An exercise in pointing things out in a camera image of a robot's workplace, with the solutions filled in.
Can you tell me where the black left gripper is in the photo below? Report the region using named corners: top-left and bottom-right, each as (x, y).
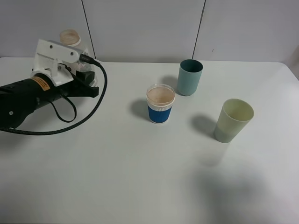
top-left (58, 70), bottom-right (99, 98)

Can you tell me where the clear plastic drink bottle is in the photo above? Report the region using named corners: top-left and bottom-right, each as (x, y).
top-left (59, 29), bottom-right (95, 75)

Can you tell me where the pale green plastic cup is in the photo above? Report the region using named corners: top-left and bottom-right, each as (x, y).
top-left (214, 98), bottom-right (254, 143)

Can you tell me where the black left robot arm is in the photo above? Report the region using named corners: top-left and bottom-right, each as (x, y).
top-left (0, 71), bottom-right (99, 128)

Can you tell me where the blue sleeved paper cup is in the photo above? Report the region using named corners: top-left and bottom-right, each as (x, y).
top-left (146, 84), bottom-right (176, 124)

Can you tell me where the teal plastic cup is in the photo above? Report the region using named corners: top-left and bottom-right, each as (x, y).
top-left (177, 59), bottom-right (203, 96)

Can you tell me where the black braided camera cable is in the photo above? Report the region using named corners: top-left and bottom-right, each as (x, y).
top-left (0, 54), bottom-right (108, 136)

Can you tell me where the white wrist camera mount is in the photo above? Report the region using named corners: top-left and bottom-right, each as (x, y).
top-left (31, 39), bottom-right (83, 87)

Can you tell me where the thin black wire loop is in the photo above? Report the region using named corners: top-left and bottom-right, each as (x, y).
top-left (50, 93), bottom-right (77, 123)

